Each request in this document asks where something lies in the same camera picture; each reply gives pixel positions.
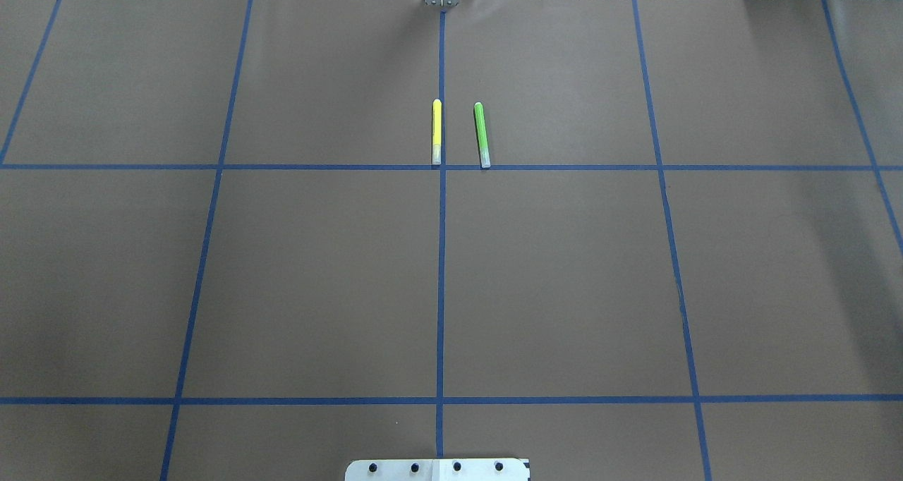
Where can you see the green marker pen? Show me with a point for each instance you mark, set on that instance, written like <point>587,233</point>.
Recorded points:
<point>480,122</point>

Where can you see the yellow marker pen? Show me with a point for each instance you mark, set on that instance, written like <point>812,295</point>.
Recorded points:
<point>436,132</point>

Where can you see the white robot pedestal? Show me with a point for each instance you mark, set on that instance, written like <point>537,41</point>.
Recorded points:
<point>439,469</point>

